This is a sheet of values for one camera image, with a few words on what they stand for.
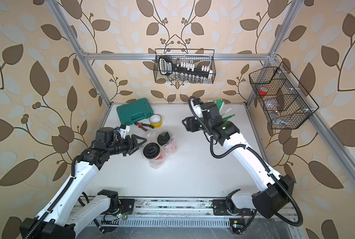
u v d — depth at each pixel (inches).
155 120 42.6
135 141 26.6
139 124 42.5
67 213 15.8
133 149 26.4
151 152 29.5
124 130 28.0
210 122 21.2
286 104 28.9
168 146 31.0
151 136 30.1
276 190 15.1
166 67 34.1
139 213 29.0
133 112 44.0
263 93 32.3
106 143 22.8
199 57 35.8
